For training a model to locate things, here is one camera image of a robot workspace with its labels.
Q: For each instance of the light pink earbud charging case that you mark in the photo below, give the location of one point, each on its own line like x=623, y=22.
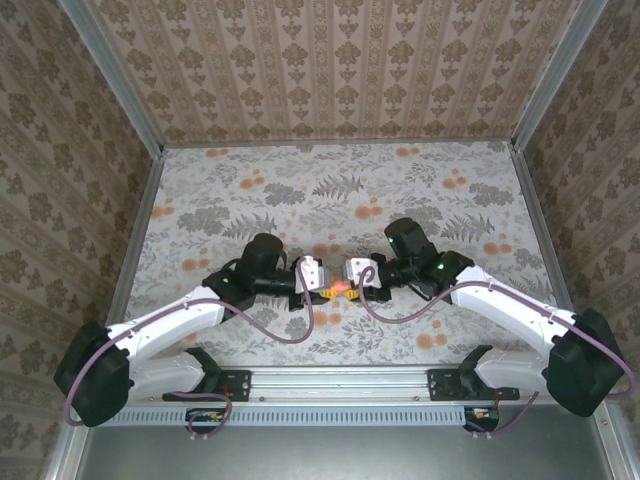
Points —
x=340, y=286

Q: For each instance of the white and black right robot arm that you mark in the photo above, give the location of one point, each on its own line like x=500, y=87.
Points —
x=505, y=300

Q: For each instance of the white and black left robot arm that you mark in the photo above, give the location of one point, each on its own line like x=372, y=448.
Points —
x=165, y=320

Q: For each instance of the floral patterned table cover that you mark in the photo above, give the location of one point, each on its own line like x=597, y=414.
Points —
x=340, y=200

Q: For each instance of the grey metal sheet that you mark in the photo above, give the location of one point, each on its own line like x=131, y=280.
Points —
x=340, y=455

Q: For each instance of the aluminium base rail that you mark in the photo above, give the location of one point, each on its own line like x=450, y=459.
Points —
x=340, y=385

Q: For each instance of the aluminium table edge rail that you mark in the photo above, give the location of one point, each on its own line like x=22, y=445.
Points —
x=540, y=225
x=135, y=235

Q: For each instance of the aluminium corner post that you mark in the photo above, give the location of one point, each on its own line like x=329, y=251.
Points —
x=115, y=85
x=555, y=75

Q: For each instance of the aluminium frame bar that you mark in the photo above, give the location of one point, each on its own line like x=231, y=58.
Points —
x=65, y=455
x=617, y=450

